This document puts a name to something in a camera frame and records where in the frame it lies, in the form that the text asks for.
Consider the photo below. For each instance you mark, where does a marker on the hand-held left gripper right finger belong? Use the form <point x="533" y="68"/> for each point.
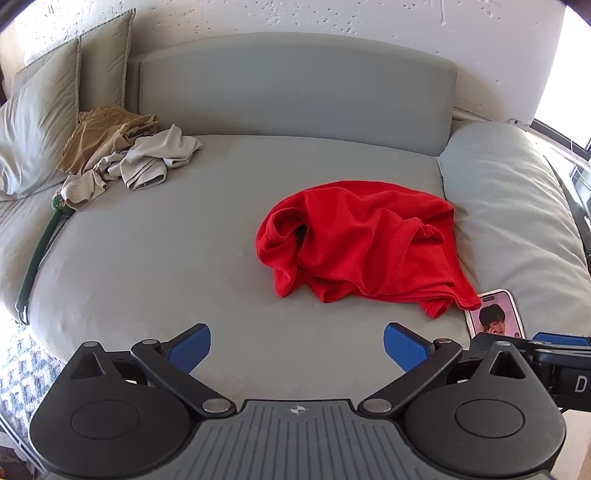
<point x="404" y="347"/>

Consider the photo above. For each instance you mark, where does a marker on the light grey pillow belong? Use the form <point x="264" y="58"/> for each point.
<point x="508" y="207"/>

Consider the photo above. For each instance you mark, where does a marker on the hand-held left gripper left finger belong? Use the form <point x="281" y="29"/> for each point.
<point x="190" y="347"/>

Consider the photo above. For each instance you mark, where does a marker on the sage green pillow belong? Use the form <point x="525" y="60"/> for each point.
<point x="37" y="129"/>
<point x="106" y="55"/>

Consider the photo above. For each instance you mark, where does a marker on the tan crumpled garment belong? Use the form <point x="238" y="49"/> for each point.
<point x="99" y="134"/>

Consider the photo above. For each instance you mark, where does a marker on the window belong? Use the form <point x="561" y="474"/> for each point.
<point x="570" y="69"/>

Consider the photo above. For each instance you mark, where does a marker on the beige crumpled garment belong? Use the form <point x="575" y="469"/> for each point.
<point x="152" y="157"/>

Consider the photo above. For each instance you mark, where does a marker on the blue patterned rug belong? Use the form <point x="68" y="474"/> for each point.
<point x="27" y="369"/>

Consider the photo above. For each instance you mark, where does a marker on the smartphone with photo screen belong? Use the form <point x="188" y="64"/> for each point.
<point x="498" y="314"/>

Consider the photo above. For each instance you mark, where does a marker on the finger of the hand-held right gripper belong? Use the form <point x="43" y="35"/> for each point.
<point x="563" y="338"/>
<point x="508" y="338"/>

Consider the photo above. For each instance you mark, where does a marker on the red t-shirt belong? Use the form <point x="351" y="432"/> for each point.
<point x="369" y="240"/>

